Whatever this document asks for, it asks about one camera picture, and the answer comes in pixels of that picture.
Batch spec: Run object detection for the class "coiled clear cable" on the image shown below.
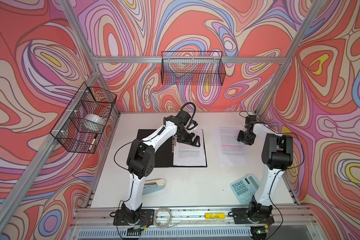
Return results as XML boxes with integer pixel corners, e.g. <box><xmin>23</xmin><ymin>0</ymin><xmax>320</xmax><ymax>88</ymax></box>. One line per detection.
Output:
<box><xmin>153</xmin><ymin>207</ymin><xmax>172</xmax><ymax>229</ymax></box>

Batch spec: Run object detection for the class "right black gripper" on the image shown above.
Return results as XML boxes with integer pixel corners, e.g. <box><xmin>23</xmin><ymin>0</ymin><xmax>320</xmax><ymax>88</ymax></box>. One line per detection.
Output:
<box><xmin>237</xmin><ymin>130</ymin><xmax>256</xmax><ymax>145</ymax></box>

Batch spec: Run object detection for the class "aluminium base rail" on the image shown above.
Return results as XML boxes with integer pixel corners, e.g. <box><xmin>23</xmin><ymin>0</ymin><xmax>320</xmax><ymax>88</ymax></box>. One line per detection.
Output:
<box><xmin>71</xmin><ymin>205</ymin><xmax>317</xmax><ymax>228</ymax></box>

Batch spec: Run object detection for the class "green highlighted printed paper sheet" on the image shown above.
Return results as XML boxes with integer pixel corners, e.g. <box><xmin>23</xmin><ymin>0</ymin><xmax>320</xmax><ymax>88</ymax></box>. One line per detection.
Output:
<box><xmin>173</xmin><ymin>129</ymin><xmax>207</xmax><ymax>168</ymax></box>

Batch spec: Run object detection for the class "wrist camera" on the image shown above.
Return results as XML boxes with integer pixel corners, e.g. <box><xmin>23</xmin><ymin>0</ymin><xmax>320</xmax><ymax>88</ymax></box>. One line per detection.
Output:
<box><xmin>239</xmin><ymin>111</ymin><xmax>258</xmax><ymax>126</ymax></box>
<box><xmin>177</xmin><ymin>102</ymin><xmax>198</xmax><ymax>131</ymax></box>

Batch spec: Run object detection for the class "black file folder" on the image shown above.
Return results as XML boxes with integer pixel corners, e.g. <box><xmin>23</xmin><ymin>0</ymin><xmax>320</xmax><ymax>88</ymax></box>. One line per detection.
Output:
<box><xmin>136</xmin><ymin>128</ymin><xmax>208</xmax><ymax>168</ymax></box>

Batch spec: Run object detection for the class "white tape roll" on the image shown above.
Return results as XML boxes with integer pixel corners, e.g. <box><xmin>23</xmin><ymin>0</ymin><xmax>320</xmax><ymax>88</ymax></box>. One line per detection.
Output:
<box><xmin>84</xmin><ymin>114</ymin><xmax>106</xmax><ymax>126</ymax></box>

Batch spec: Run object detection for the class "metal folder clip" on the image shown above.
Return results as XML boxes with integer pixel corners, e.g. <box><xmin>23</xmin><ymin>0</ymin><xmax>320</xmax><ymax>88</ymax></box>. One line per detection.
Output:
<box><xmin>172</xmin><ymin>136</ymin><xmax>176</xmax><ymax>154</ymax></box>

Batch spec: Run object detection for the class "black marker pen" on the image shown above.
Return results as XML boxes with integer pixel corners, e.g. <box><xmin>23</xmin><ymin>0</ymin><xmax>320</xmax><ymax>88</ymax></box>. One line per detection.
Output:
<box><xmin>88</xmin><ymin>134</ymin><xmax>98</xmax><ymax>152</ymax></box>

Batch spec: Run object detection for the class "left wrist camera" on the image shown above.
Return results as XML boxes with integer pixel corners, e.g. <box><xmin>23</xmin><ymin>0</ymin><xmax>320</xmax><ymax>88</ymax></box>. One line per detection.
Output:
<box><xmin>177</xmin><ymin>102</ymin><xmax>198</xmax><ymax>131</ymax></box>

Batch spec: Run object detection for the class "left black wire basket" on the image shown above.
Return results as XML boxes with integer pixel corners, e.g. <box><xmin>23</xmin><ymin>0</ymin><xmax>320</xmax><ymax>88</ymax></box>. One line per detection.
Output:
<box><xmin>50</xmin><ymin>83</ymin><xmax>117</xmax><ymax>154</ymax></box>

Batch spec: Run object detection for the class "black wire basket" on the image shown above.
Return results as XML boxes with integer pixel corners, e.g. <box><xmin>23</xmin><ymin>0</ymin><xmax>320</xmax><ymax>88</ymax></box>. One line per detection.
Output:
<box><xmin>161</xmin><ymin>50</ymin><xmax>226</xmax><ymax>86</ymax></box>
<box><xmin>50</xmin><ymin>83</ymin><xmax>117</xmax><ymax>154</ymax></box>

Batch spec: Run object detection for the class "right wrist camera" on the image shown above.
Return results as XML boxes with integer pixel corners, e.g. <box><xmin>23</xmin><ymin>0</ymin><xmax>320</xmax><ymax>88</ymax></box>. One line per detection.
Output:
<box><xmin>239</xmin><ymin>111</ymin><xmax>258</xmax><ymax>126</ymax></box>

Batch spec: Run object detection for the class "yellow label tag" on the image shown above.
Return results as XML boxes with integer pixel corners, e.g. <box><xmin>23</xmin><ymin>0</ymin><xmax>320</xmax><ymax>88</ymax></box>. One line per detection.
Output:
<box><xmin>205</xmin><ymin>213</ymin><xmax>226</xmax><ymax>220</ymax></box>

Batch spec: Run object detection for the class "blue white stapler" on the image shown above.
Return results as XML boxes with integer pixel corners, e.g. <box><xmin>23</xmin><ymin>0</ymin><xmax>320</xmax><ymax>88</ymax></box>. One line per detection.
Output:
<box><xmin>143</xmin><ymin>179</ymin><xmax>166</xmax><ymax>195</ymax></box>

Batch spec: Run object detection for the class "back black wire basket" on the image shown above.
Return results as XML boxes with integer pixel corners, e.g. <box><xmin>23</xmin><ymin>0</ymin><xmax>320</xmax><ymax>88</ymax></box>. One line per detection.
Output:
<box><xmin>161</xmin><ymin>50</ymin><xmax>226</xmax><ymax>86</ymax></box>

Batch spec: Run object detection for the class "teal calculator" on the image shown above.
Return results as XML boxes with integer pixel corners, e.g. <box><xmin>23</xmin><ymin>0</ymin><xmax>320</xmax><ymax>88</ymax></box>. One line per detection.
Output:
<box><xmin>230</xmin><ymin>174</ymin><xmax>259</xmax><ymax>205</ymax></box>

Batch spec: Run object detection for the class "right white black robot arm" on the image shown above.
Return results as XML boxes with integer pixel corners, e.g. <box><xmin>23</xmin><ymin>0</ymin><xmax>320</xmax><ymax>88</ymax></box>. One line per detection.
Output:
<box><xmin>237</xmin><ymin>123</ymin><xmax>294</xmax><ymax>224</ymax></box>

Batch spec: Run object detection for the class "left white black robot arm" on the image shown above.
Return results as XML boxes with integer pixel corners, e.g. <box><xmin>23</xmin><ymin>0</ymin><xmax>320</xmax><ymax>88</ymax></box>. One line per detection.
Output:
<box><xmin>115</xmin><ymin>111</ymin><xmax>201</xmax><ymax>225</ymax></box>

